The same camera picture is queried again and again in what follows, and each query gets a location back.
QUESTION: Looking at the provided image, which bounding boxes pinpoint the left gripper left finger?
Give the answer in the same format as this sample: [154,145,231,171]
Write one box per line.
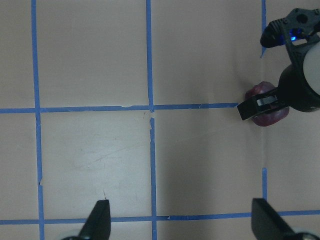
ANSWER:
[77,199,111,240]

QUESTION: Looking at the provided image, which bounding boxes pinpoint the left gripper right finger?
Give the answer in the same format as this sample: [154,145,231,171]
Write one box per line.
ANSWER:
[251,198,296,240]

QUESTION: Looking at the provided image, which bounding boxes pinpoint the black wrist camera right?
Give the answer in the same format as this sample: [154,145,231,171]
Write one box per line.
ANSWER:
[260,8,320,69]

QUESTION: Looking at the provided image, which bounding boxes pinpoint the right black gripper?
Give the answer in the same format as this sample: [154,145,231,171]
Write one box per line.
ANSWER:
[237,64,320,121]

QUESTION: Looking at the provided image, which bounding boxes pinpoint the dark red apple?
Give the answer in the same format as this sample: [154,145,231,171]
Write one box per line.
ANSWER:
[244,81,290,127]

